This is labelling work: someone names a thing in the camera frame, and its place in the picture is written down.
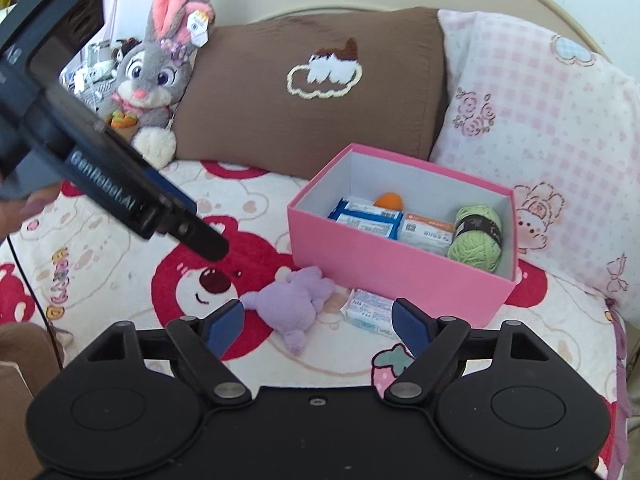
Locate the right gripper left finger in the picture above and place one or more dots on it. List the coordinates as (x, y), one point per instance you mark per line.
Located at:
(201, 343)

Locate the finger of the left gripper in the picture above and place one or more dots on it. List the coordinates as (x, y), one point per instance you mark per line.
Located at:
(171, 189)
(193, 232)

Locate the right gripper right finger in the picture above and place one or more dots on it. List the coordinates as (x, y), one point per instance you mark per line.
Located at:
(435, 344)

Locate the clear dental floss box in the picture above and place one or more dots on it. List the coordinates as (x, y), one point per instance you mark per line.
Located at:
(426, 233)

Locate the green yarn ball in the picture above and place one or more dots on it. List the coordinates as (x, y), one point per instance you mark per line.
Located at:
(477, 240)

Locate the orange makeup sponge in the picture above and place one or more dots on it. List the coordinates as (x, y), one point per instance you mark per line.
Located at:
(392, 201)

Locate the blue wet wipes pack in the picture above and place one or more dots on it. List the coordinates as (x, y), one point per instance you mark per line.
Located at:
(367, 218)

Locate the person's left hand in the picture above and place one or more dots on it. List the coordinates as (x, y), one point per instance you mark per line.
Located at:
(14, 213)

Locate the small white tissue pack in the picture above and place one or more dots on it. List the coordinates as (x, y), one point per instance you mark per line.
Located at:
(370, 312)

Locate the purple plush toy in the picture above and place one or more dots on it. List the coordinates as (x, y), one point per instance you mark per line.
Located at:
(291, 306)

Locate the grey bunny plush toy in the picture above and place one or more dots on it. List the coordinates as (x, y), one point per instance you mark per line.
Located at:
(152, 78)

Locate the brown embroidered pillow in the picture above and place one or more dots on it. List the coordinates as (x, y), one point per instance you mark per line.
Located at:
(287, 95)

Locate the pink checked pillow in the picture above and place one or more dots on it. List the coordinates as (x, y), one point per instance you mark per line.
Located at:
(533, 111)

